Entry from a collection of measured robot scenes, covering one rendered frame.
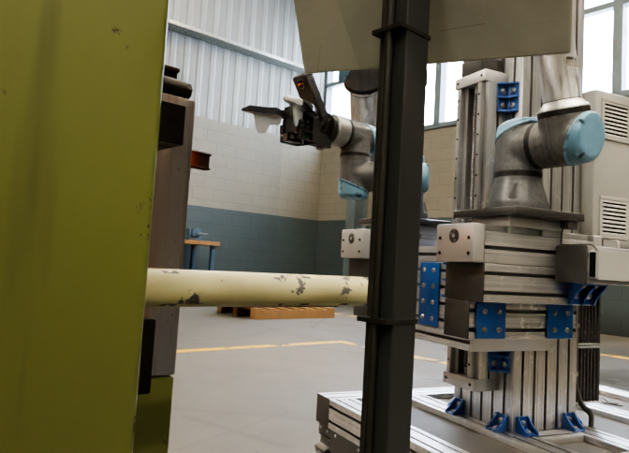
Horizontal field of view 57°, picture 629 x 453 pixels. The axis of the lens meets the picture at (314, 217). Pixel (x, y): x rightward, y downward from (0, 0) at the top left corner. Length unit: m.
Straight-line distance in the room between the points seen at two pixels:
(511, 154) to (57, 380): 1.20
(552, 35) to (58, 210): 0.57
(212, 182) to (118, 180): 9.47
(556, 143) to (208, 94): 9.08
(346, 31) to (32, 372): 0.54
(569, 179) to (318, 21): 1.24
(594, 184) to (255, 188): 8.97
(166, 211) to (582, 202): 1.33
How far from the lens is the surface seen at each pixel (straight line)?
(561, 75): 1.47
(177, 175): 0.96
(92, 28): 0.62
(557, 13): 0.75
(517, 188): 1.51
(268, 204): 10.69
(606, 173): 1.95
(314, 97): 1.35
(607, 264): 1.50
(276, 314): 6.73
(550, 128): 1.45
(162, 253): 0.95
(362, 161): 1.42
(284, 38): 11.50
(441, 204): 9.44
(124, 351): 0.62
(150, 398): 0.97
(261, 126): 1.34
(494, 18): 0.76
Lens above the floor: 0.66
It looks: 5 degrees up
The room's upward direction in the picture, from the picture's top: 3 degrees clockwise
